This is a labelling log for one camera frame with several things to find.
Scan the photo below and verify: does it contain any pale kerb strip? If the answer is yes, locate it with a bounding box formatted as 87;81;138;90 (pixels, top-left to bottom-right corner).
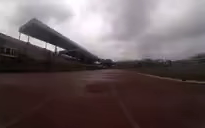
136;71;205;86

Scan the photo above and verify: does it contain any grandstand with roof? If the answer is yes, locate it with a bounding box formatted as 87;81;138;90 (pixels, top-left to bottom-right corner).
0;17;103;73

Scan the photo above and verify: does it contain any red running track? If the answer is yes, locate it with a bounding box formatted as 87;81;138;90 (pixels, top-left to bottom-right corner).
0;68;205;128

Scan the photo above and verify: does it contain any green grass field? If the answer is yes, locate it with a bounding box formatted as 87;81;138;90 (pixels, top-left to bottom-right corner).
128;64;205;83

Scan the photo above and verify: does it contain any distant row of buildings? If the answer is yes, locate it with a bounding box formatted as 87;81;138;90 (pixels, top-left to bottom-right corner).
101;51;205;70

